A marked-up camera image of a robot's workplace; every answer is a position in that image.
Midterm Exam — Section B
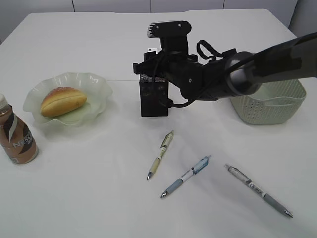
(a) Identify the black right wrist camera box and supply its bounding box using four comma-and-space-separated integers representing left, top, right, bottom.
147, 21, 192, 54

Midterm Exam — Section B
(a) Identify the blue clip pen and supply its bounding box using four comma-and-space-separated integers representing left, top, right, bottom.
160, 155, 211, 198

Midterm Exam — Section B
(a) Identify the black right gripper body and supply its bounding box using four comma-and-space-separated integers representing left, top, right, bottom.
133, 51, 198, 79

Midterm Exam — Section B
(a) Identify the pale green plastic basket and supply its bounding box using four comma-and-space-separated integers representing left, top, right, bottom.
230, 79, 307, 125

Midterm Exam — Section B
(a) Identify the toy bread bun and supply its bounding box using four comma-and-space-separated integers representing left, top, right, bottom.
40, 87, 87, 117

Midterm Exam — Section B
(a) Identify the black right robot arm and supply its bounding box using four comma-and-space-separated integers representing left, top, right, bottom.
133, 33, 317, 108

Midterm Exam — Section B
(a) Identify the black mesh pen holder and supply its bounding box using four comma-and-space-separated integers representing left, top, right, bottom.
139, 74, 169, 117

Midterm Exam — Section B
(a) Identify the white grey grip pen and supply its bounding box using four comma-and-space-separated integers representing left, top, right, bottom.
224, 164, 293, 218

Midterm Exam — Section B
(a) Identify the clear plastic ruler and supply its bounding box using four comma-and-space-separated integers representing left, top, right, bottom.
147, 48, 158, 53

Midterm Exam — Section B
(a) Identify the pale green ruffled glass plate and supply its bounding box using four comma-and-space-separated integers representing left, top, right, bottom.
23, 72, 113, 126

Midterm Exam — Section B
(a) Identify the brown coffee drink bottle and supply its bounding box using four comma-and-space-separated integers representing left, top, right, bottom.
0, 94, 38, 164

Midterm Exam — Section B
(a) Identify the cream barrel pen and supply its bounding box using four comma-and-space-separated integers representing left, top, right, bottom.
147, 130, 174, 180

